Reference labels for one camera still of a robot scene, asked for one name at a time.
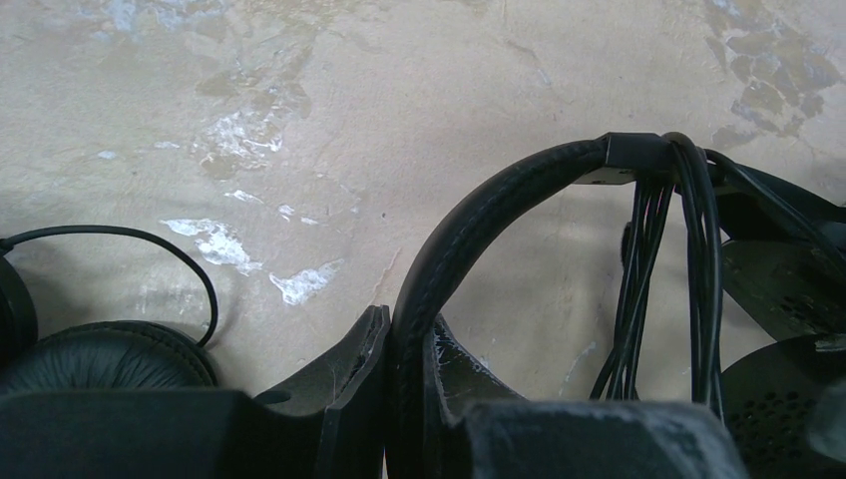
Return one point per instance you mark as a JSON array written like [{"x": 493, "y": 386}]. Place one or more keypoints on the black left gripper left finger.
[{"x": 324, "y": 421}]

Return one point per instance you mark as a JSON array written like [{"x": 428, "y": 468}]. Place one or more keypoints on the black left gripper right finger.
[{"x": 475, "y": 426}]

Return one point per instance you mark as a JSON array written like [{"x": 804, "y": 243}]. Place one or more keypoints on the black over-ear headphones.
[{"x": 125, "y": 354}]

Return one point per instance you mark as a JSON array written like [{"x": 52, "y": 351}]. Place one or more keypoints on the black headband headset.
[{"x": 766, "y": 287}]

